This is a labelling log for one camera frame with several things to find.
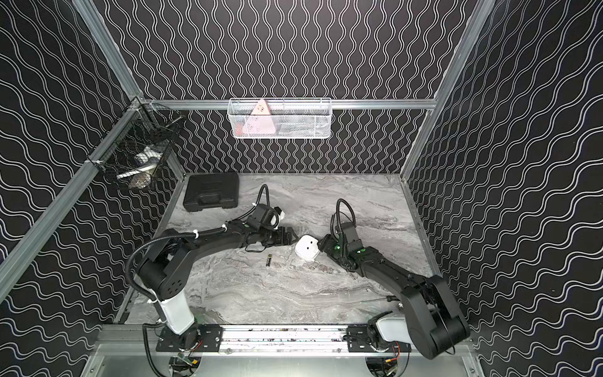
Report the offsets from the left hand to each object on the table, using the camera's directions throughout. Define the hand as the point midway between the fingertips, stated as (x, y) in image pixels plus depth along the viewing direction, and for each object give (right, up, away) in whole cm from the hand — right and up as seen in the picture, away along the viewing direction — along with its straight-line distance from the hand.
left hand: (291, 236), depth 90 cm
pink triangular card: (-12, +44, 0) cm, 46 cm away
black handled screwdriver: (+35, -21, -8) cm, 41 cm away
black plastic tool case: (-37, +18, +16) cm, 44 cm away
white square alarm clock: (+6, -5, +1) cm, 8 cm away
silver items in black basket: (-54, +27, -5) cm, 60 cm away
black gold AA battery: (-8, -8, +2) cm, 12 cm away
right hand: (+12, -3, -1) cm, 13 cm away
